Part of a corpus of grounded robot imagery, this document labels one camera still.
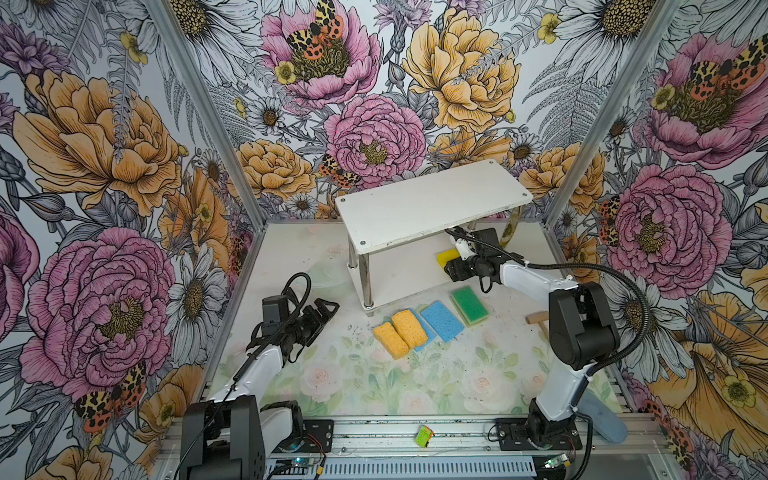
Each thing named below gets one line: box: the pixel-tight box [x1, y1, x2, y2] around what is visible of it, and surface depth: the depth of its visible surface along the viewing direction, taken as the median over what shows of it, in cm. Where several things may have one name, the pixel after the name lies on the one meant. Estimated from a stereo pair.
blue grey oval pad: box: [573, 388, 628, 444], surface depth 76 cm
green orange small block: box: [415, 424, 435, 448], surface depth 74 cm
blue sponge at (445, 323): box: [420, 300, 465, 343], surface depth 95 cm
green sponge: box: [450, 285, 489, 328], surface depth 96 cm
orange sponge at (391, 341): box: [373, 322, 409, 360], surface depth 89 cm
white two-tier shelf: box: [335, 160, 533, 316], surface depth 81 cm
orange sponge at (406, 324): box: [392, 310, 428, 349], surface depth 91 cm
